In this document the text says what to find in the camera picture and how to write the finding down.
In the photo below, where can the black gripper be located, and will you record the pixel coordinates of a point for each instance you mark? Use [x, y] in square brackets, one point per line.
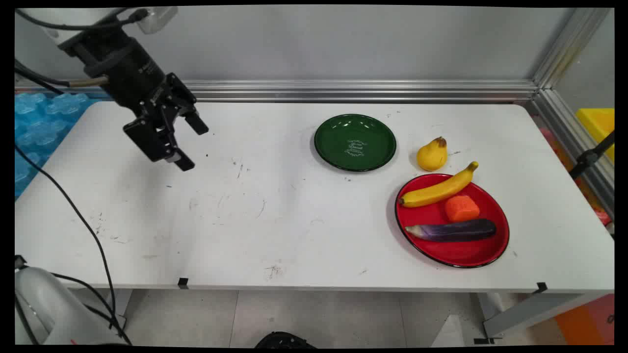
[132, 73]

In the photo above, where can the purple toy eggplant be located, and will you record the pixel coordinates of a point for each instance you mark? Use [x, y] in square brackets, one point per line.
[456, 230]

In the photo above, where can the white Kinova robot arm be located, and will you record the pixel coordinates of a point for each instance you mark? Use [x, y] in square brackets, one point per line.
[44, 304]

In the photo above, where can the blue bubble foam mat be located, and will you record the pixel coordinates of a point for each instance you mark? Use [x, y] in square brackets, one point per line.
[39, 132]

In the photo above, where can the black tape marker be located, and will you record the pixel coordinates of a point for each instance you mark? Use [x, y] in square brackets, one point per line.
[541, 288]
[183, 282]

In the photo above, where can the green enamel plate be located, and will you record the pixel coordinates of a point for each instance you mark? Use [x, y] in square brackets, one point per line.
[354, 142]

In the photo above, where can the black round object below table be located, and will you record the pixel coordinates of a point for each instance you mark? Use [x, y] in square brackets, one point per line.
[284, 340]

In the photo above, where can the yellow toy pear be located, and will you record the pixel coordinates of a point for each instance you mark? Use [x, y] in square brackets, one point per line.
[431, 156]

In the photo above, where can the yellow toy banana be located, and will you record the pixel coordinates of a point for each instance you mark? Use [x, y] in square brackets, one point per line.
[436, 192]

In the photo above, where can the orange toy carrot piece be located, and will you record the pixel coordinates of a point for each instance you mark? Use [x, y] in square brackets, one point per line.
[461, 208]

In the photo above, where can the red enamel plate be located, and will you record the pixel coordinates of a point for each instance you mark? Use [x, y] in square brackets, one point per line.
[461, 250]

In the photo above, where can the grey table leg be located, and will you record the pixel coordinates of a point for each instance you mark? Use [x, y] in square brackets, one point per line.
[530, 314]

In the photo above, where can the yellow plastic box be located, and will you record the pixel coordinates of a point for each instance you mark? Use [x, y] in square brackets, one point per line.
[598, 127]

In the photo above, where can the orange floor box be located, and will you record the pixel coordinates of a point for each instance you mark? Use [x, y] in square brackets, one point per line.
[586, 321]

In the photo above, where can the horizontal aluminium frame rail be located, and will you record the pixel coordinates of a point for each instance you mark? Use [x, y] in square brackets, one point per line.
[343, 91]

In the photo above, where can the slanted aluminium frame rail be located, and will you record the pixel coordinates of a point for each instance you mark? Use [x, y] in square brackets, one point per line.
[569, 132]

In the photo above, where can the upright aluminium frame post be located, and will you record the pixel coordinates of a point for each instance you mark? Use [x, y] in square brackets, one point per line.
[569, 49]

